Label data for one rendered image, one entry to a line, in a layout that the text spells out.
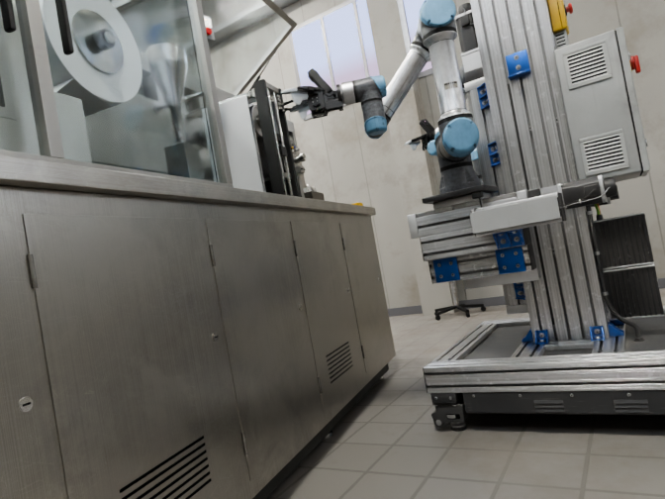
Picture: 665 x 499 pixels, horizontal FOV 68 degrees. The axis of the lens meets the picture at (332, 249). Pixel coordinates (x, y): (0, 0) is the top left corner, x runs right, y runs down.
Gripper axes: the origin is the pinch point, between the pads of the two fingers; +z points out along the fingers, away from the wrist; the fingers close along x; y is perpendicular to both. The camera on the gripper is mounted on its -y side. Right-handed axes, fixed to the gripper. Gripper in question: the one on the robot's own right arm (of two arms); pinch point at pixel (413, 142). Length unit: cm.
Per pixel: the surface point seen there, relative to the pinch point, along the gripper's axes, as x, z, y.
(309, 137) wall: 103, 250, -68
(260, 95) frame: -100, -23, -28
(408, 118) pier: 135, 130, -43
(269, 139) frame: -102, -23, -9
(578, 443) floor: -82, -111, 114
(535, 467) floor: -102, -110, 111
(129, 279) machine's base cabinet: -184, -96, 30
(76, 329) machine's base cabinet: -196, -104, 36
